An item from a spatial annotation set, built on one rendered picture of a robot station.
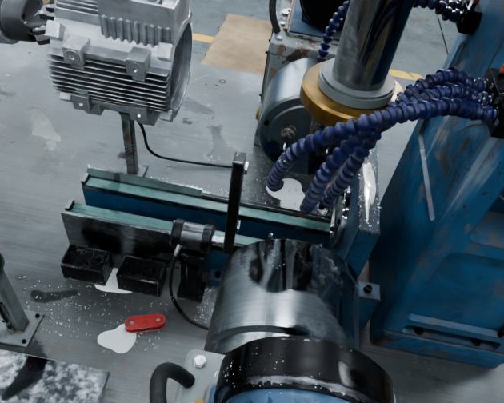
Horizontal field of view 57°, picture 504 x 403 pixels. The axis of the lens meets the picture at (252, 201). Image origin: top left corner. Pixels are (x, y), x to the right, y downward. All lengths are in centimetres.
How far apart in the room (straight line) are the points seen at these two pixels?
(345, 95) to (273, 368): 47
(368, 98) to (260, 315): 38
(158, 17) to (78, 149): 78
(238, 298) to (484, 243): 41
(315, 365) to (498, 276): 57
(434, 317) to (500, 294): 14
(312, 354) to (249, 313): 27
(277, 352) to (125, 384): 62
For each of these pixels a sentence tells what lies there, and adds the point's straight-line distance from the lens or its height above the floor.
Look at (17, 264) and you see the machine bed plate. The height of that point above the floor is 80.
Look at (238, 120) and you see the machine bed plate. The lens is 159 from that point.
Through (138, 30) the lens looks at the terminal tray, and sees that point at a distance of 80.
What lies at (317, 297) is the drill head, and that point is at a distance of 73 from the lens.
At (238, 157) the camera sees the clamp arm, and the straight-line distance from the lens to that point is 77.
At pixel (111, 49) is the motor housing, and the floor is 136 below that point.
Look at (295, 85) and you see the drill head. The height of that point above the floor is 115.
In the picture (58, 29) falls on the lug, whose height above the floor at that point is 138.
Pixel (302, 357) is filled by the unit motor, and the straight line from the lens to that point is 45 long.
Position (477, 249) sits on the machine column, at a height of 119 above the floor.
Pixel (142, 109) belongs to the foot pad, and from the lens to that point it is 82.
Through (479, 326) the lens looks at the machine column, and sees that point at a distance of 110.
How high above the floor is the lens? 177
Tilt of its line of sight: 47 degrees down
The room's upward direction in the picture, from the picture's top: 9 degrees clockwise
